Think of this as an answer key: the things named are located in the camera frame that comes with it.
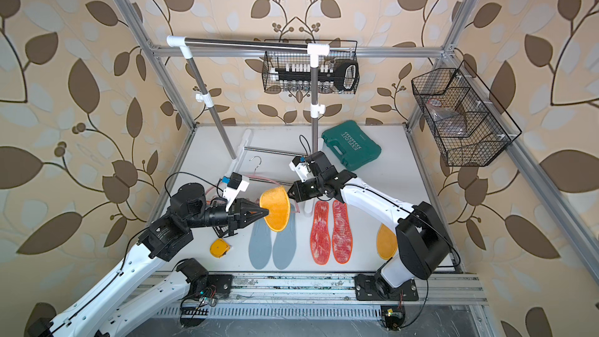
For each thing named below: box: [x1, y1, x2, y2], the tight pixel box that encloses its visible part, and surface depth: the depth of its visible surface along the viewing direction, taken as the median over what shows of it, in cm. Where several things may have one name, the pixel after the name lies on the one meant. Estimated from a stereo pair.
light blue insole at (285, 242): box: [272, 203, 298, 270], surface depth 84 cm
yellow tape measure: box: [209, 237, 231, 259], surface depth 83 cm
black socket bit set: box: [269, 59, 360, 92], surface depth 86 cm
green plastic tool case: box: [322, 120, 382, 171], surface depth 110 cm
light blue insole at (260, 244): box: [248, 216, 273, 270], surface depth 84 cm
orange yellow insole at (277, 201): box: [259, 185, 291, 233], surface depth 64 cm
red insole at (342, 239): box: [332, 199, 352, 264], surface depth 86 cm
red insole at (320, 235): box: [310, 199, 331, 266], surface depth 86 cm
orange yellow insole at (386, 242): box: [376, 223, 398, 260], surface depth 85 cm
